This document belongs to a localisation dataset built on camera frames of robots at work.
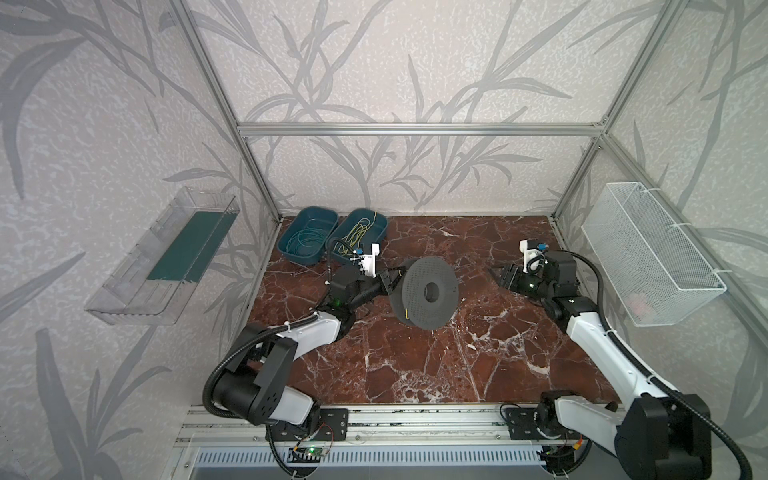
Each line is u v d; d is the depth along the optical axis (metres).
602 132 0.94
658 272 0.63
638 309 0.72
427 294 0.79
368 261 0.77
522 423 0.73
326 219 1.16
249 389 0.44
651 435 0.39
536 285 0.69
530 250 0.75
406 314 0.74
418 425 0.75
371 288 0.74
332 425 0.73
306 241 1.12
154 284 0.63
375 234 1.10
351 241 1.12
